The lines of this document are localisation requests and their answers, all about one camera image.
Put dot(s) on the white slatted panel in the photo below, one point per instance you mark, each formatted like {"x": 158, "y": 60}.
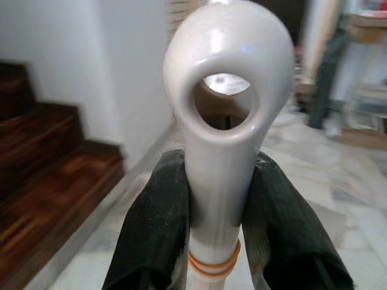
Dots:
{"x": 175, "y": 15}

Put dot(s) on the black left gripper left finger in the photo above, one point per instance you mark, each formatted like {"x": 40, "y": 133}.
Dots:
{"x": 151, "y": 229}

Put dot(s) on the dark wooden staircase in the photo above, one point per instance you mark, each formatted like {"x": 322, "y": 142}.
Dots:
{"x": 45, "y": 157}

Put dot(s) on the orange rubber band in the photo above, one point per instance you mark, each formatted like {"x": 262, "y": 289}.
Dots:
{"x": 211, "y": 272}
{"x": 211, "y": 263}

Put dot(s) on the cluttered wooden shelf unit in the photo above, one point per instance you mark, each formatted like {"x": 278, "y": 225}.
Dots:
{"x": 366, "y": 33}

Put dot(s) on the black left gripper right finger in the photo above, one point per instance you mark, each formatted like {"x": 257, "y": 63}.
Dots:
{"x": 287, "y": 235}

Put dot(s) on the person's dark trousered leg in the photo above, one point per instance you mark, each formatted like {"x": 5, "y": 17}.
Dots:
{"x": 328, "y": 81}

